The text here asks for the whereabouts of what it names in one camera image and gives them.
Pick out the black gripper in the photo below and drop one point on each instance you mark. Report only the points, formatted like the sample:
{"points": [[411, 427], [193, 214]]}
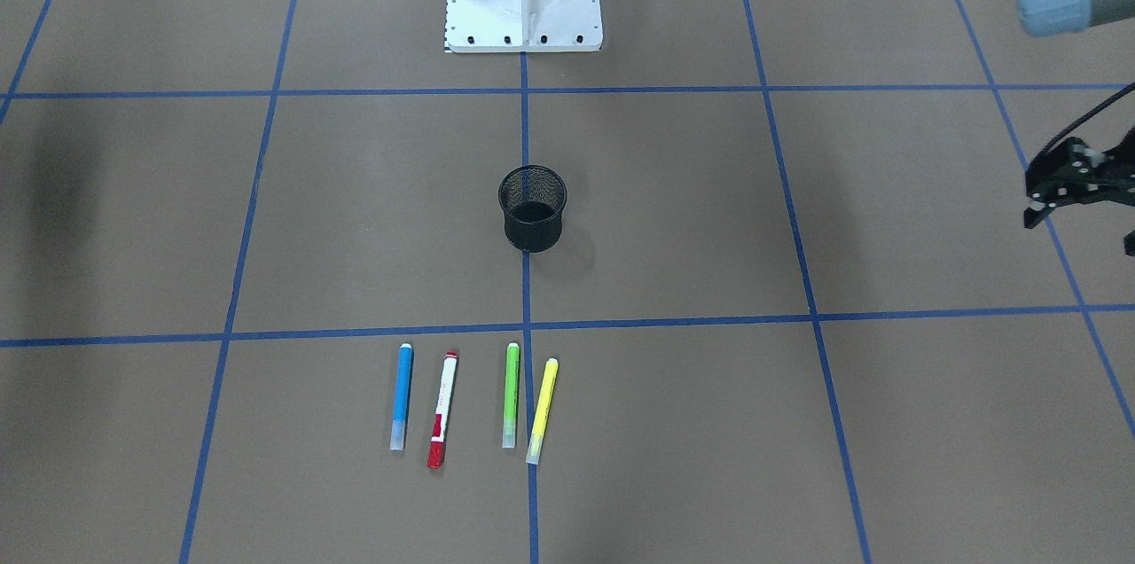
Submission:
{"points": [[1087, 181]]}

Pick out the yellow highlighter pen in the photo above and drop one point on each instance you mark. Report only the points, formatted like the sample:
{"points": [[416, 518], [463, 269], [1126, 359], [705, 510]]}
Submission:
{"points": [[544, 401]]}

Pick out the green highlighter pen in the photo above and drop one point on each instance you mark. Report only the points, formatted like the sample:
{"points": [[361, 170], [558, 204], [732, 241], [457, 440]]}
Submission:
{"points": [[510, 405]]}

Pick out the red whiteboard marker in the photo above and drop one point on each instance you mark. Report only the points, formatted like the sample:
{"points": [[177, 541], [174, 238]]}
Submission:
{"points": [[438, 437]]}

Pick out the blue marker pen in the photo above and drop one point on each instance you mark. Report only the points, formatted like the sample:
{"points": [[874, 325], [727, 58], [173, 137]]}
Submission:
{"points": [[402, 396]]}

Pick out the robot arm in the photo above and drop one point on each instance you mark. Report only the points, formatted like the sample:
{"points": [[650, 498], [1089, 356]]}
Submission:
{"points": [[1043, 18]]}

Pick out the black mesh pen cup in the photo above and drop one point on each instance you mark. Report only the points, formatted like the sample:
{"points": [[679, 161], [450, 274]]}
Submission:
{"points": [[532, 200]]}

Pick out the brown paper table mat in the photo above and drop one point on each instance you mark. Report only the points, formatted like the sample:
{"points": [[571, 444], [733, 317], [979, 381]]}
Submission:
{"points": [[797, 317]]}

